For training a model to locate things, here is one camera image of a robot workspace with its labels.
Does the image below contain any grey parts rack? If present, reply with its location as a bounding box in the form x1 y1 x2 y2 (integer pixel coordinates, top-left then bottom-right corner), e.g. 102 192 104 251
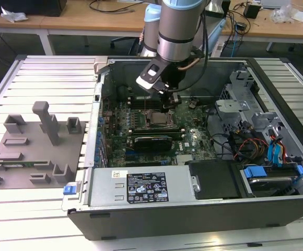
0 100 87 190

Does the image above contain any silver laptop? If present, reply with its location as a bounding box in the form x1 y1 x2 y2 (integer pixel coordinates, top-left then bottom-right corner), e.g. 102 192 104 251
260 0 291 8

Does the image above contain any black power supply label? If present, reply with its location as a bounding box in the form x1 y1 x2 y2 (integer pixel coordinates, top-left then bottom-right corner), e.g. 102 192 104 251
126 172 169 203

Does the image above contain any blue disk carrier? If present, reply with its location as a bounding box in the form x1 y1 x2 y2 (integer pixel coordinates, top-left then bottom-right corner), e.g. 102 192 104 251
241 163 303 185

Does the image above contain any blue flat wire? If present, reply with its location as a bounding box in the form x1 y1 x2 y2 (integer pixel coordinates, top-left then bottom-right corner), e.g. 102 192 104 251
274 140 286 168
267 138 275 168

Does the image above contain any black round speaker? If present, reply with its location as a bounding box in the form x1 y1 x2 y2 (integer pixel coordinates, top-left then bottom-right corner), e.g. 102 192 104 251
116 85 131 102

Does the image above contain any crumpled white paper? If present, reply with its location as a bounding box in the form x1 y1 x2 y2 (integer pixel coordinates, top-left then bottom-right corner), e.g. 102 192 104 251
0 5 29 22

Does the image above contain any black graphics card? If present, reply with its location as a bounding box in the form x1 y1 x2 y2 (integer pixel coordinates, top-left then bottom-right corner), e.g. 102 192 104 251
132 134 173 153

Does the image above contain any silver chipset heat sink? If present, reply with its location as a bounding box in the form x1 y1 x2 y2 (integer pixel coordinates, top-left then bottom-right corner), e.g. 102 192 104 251
176 154 194 165

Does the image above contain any blue case latch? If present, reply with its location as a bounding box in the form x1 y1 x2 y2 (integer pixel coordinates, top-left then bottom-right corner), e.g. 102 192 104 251
62 182 78 196

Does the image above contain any CPU socket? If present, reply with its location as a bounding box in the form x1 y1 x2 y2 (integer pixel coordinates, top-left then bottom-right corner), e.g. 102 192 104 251
143 108 178 130

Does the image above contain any black plastic shroud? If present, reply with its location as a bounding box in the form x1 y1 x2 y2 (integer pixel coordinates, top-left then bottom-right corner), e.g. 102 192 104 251
184 159 243 201

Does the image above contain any wooden desk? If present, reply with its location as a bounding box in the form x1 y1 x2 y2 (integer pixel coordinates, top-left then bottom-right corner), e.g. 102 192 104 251
0 5 146 55
220 0 303 52

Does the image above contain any hard disk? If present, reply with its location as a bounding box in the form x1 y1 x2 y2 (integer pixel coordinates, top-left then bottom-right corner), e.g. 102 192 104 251
248 175 295 198

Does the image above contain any silver square CPU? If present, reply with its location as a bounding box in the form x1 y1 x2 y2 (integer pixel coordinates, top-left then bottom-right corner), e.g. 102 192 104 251
150 112 170 126

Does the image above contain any white barcode sticker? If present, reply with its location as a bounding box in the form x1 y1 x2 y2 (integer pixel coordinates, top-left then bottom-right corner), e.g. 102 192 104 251
111 169 127 179

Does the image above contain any small black cube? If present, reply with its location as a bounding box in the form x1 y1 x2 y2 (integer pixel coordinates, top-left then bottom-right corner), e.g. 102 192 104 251
243 4 262 19

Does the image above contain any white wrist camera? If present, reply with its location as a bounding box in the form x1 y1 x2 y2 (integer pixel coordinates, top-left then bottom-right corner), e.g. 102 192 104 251
135 62 168 91

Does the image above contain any metal socket cover frame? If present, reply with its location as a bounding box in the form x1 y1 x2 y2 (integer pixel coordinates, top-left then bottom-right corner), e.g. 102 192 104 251
167 104 179 126

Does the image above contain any green motherboard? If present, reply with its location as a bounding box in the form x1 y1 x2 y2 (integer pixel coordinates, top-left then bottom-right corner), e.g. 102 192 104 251
99 98 219 168

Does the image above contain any clear plastic bag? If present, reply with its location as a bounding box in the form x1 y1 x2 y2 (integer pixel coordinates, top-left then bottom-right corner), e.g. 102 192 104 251
269 4 303 25

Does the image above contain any large black box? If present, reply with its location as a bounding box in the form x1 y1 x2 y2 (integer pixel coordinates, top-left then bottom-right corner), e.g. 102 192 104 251
0 0 68 17

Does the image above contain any black PC case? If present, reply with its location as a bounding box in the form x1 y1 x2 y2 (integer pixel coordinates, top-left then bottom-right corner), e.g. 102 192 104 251
62 55 303 241

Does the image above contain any coloured wire bundle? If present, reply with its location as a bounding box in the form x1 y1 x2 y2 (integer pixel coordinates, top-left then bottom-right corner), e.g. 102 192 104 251
228 129 271 161

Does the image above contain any green RAM stick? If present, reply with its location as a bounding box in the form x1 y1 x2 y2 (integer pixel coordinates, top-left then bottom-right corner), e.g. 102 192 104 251
0 161 50 168

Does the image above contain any silver power supply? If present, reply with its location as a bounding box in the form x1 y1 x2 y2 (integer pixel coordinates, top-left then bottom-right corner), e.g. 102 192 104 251
88 166 195 209

